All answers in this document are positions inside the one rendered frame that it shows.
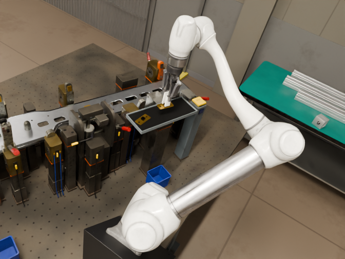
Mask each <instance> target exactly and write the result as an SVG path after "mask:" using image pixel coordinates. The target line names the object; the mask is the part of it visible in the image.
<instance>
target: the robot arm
mask: <svg viewBox="0 0 345 259"><path fill-rule="evenodd" d="M194 47H197V48H198V49H204V50H206V51H207V52H208V53H209V54H210V55H211V56H212V58H213V60H214V62H215V66H216V69H217V72H218V75H219V79H220V82H221V85H222V88H223V91H224V94H225V96H226V98H227V100H228V102H229V104H230V106H231V107H232V109H233V110H234V112H235V113H236V115H237V117H238V118H239V120H240V121H241V123H242V125H243V127H244V128H245V130H246V131H247V133H248V134H249V136H250V137H251V140H250V142H249V146H247V147H245V148H244V149H242V150H240V151H239V152H237V153H236V154H234V155H232V156H230V157H229V158H228V159H226V160H224V161H223V162H221V163H219V164H218V165H216V166H214V167H213V168H211V169H210V170H208V171H206V172H205V173H203V174H201V175H200V176H198V177H197V178H195V179H193V180H192V181H190V182H188V183H187V184H185V185H183V186H182V187H180V188H178V189H177V190H175V191H173V192H172V193H170V194H169V193H168V191H167V190H166V189H165V188H163V187H162V186H160V185H158V184H156V183H154V182H150V183H146V184H145V185H143V186H141V187H140V188H139V189H138V190H137V192H136V193H135V195H134V196H133V198H132V200H131V201H130V203H129V205H128V206H127V208H126V210H125V212H124V215H123V217H122V218H121V220H120V221H119V223H118V224H117V225H116V226H114V227H112V228H107V230H106V233H108V234H109V235H111V236H113V237H114V238H115V239H117V240H118V241H119V242H121V243H122V244H123V245H125V246H126V247H127V248H129V249H130V250H131V251H132V252H133V253H134V254H136V255H137V256H140V255H141V254H142V252H148V251H151V250H153V249H155V248H157V247H158V246H159V245H160V243H161V242H163V241H164V240H165V239H166V238H167V237H168V236H169V235H171V234H172V233H173V232H174V231H176V230H177V229H178V227H179V225H180V222H181V218H183V217H184V216H186V215H187V214H189V213H190V212H192V211H194V210H195V209H197V208H199V207H200V206H202V205H204V204H205V203H207V202H209V201H210V200H212V199H213V198H215V197H217V196H218V195H220V194H222V193H223V192H225V191H227V190H228V189H230V188H231V187H233V186H235V185H236V184H238V183H240V182H241V181H243V180H245V179H246V178H248V177H250V176H251V175H253V174H255V173H256V172H257V171H259V170H261V169H262V168H265V169H270V168H272V167H275V166H277V165H280V164H282V163H285V162H288V161H291V160H294V159H296V158H297V157H298V156H299V155H300V154H301V153H302V152H303V149H304V146H305V140H304V138H303V136H302V134H301V132H300V131H299V129H298V128H297V127H295V126H293V125H291V124H288V123H284V122H273V121H270V120H269V119H268V118H267V117H266V116H265V115H264V114H262V113H261V112H260V111H259V110H257V109H256V108H254V107H253V106H252V105H251V104H249V103H248V102H247V101H246V100H245V99H244V98H243V96H242V95H241V93H240V91H239V90H238V87H237V85H236V83H235V80H234V78H233V75H232V72H231V70H230V68H229V65H228V62H227V60H226V57H225V55H224V53H223V51H222V49H221V47H220V46H219V44H218V43H217V41H216V33H215V31H214V25H213V22H212V21H211V19H209V18H208V17H205V16H199V17H195V18H193V17H191V16H188V15H182V16H179V17H178V18H177V20H176V21H175V23H174V25H173V27H172V30H171V34H170V39H169V51H168V56H167V68H166V69H164V70H163V83H162V88H163V89H164V94H163V100H162V104H163V103H165V105H164V106H165V107H166V106H170V102H171V100H172V98H173V97H176V95H177V93H178V91H179V89H180V86H181V85H182V82H181V83H180V74H181V73H182V71H183V68H184V66H185V65H186V62H187V59H188V55H189V53H190V51H191V50H192V49H193V48H194Z"/></svg>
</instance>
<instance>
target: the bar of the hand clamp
mask: <svg viewBox="0 0 345 259"><path fill-rule="evenodd" d="M0 127H1V132H2V139H3V145H4V148H5V150H6V151H7V146H8V145H11V146H12V147H14V143H13V136H12V127H11V124H10V122H8V123H7V119H5V118H2V119H0Z"/></svg>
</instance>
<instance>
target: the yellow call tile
mask: <svg viewBox="0 0 345 259"><path fill-rule="evenodd" d="M192 101H193V102H194V103H195V104H196V105H197V106H201V105H204V104H206V102H205V101H204V100H203V99H202V98H201V97H197V98H194V99H192Z"/></svg>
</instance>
